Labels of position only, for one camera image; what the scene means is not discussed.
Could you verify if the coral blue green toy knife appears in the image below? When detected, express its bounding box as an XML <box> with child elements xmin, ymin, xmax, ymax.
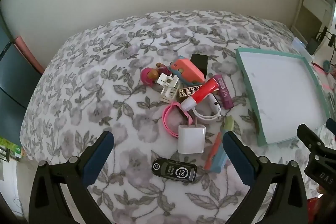
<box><xmin>204</xmin><ymin>116</ymin><xmax>235</xmax><ymax>173</ymax></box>

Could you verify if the magenta lighter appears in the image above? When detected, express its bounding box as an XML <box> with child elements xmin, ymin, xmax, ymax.
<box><xmin>213</xmin><ymin>75</ymin><xmax>234</xmax><ymax>110</ymax></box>

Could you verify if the black toy car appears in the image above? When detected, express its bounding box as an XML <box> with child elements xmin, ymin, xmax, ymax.
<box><xmin>151</xmin><ymin>157</ymin><xmax>197</xmax><ymax>183</ymax></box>

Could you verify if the red glue tube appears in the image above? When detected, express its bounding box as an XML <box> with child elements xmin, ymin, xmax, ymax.
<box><xmin>181</xmin><ymin>78</ymin><xmax>219</xmax><ymax>111</ymax></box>

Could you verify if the white usb wall charger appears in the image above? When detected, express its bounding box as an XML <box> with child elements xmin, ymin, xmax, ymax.
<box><xmin>177</xmin><ymin>118</ymin><xmax>206</xmax><ymax>155</ymax></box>

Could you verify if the gold black patterned lighter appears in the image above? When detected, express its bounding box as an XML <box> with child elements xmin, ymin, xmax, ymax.
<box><xmin>178</xmin><ymin>85</ymin><xmax>201</xmax><ymax>100</ymax></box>

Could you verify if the coral blue toy knife large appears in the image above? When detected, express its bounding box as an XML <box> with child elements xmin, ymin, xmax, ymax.
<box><xmin>168</xmin><ymin>56</ymin><xmax>205</xmax><ymax>86</ymax></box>

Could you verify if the pink watch band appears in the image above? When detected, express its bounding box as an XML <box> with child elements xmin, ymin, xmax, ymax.
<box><xmin>162</xmin><ymin>102</ymin><xmax>193</xmax><ymax>138</ymax></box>

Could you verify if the white hair claw clip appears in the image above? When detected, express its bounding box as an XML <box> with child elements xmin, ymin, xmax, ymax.
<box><xmin>157</xmin><ymin>73</ymin><xmax>181</xmax><ymax>103</ymax></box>

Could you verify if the pink haired doll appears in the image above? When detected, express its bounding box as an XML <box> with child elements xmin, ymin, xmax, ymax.
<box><xmin>140</xmin><ymin>63</ymin><xmax>171</xmax><ymax>87</ymax></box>

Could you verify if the pink white crochet mat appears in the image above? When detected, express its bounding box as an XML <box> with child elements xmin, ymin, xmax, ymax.
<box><xmin>312</xmin><ymin>63</ymin><xmax>335</xmax><ymax>92</ymax></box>

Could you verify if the teal white shallow tray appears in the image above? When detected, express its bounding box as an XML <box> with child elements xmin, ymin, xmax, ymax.
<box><xmin>236</xmin><ymin>48</ymin><xmax>331</xmax><ymax>146</ymax></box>

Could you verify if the black plugged power adapter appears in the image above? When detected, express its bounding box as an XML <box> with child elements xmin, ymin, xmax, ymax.
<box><xmin>305</xmin><ymin>38</ymin><xmax>319</xmax><ymax>55</ymax></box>

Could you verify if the white power strip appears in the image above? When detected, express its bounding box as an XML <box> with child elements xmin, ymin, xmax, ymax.
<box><xmin>291</xmin><ymin>37</ymin><xmax>314</xmax><ymax>63</ymax></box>

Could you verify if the white shelf unit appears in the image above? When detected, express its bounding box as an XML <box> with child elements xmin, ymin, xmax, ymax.
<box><xmin>290</xmin><ymin>0</ymin><xmax>335</xmax><ymax>44</ymax></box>

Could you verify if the black charger block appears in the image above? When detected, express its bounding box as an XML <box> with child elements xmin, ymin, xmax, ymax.
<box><xmin>190</xmin><ymin>53</ymin><xmax>208</xmax><ymax>77</ymax></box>

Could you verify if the floral grey white blanket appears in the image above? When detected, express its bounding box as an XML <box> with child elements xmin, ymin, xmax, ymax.
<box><xmin>20</xmin><ymin>10</ymin><xmax>309</xmax><ymax>223</ymax></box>

